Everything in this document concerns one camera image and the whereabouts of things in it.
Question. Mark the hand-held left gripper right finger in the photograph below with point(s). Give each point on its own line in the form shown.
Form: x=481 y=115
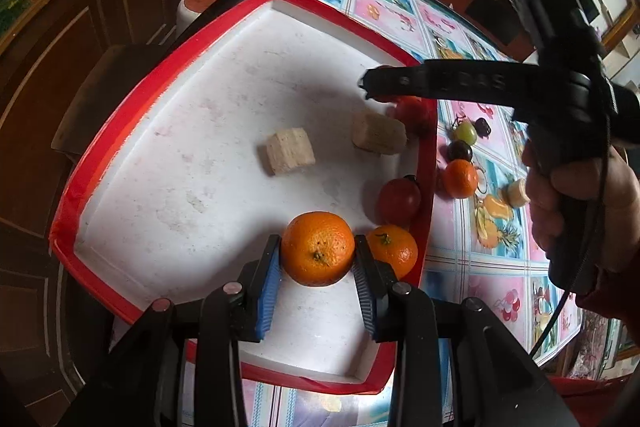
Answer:
x=367 y=304

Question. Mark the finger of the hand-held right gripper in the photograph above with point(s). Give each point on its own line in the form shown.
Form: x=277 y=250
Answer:
x=440 y=79

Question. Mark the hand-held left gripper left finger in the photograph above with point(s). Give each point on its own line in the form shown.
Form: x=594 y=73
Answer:
x=266 y=302

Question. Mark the red tomato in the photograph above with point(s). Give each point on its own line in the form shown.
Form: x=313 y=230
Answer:
x=398 y=202
x=414 y=113

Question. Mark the small orange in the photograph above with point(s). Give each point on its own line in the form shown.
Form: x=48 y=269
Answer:
x=395 y=253
x=460 y=178

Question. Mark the large orange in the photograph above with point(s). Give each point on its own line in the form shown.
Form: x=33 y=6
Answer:
x=317 y=254

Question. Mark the pale sugarcane piece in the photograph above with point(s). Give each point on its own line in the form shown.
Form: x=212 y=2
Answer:
x=378 y=133
x=517 y=193
x=290 y=152

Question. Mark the red rimmed white tray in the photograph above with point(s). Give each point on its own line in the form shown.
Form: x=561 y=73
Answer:
x=200 y=157

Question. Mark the person's red sleeved forearm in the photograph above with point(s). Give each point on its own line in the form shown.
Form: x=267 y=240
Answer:
x=612 y=302

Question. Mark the person's right hand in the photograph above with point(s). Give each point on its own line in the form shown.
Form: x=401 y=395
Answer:
x=622 y=207

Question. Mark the green grape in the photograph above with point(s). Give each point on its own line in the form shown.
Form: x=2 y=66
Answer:
x=465 y=132

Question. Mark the dark purple grape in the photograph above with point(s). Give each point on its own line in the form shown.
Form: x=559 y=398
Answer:
x=483 y=127

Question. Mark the dark plum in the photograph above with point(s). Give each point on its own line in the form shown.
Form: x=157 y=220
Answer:
x=459 y=150

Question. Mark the fruit print tablecloth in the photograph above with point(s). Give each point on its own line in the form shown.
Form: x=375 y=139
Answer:
x=500 y=267

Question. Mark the white round stool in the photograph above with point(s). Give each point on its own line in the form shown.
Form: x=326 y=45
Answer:
x=200 y=3

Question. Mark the dark wooden cabinet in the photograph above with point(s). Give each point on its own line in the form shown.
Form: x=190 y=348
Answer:
x=65 y=57

